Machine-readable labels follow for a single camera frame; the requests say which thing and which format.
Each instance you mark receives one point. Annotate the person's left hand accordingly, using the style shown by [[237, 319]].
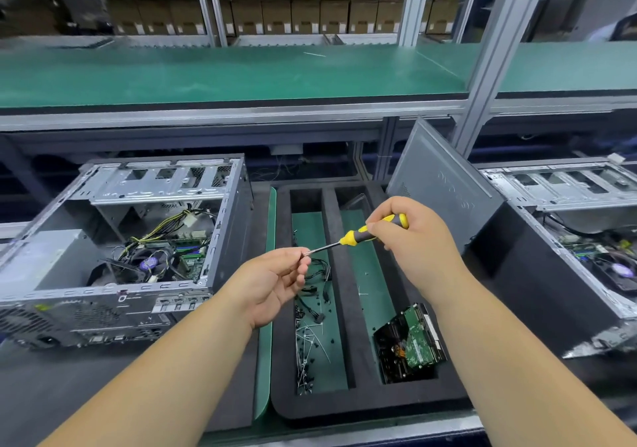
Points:
[[263, 287]]

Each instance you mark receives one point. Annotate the person's right hand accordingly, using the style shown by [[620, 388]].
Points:
[[423, 247]]

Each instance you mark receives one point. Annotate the person's left thumb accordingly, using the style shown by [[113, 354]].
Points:
[[291, 255]]

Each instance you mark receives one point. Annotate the person's right thumb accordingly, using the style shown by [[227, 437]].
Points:
[[379, 238]]

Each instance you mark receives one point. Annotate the yellow black screwdriver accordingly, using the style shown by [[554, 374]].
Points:
[[356, 236]]

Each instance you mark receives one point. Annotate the person's left forearm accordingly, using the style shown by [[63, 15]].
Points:
[[164, 377]]

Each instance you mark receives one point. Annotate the person's right forearm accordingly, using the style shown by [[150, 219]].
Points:
[[507, 372]]

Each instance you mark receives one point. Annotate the black foam tray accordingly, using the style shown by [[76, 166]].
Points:
[[348, 312]]

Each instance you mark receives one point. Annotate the grey computer side panel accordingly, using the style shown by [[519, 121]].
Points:
[[443, 183]]

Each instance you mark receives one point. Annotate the green mat strip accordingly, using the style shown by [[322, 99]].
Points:
[[266, 352]]

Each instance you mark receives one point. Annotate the hard drive with green board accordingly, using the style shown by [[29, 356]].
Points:
[[410, 342]]

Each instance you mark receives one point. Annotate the black cooler fan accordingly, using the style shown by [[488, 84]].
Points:
[[149, 262], [621, 271]]

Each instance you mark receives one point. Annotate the green shelf mat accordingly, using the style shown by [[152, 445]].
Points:
[[249, 73]]

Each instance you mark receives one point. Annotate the open grey computer case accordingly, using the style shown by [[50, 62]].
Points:
[[99, 292], [562, 198]]

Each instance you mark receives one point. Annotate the grey power supply unit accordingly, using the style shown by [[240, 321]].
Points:
[[45, 262]]

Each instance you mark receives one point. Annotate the stack of cardboard boxes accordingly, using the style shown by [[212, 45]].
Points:
[[298, 3]]

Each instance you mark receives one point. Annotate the slim aluminium frame post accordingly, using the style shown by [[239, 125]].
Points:
[[414, 3]]

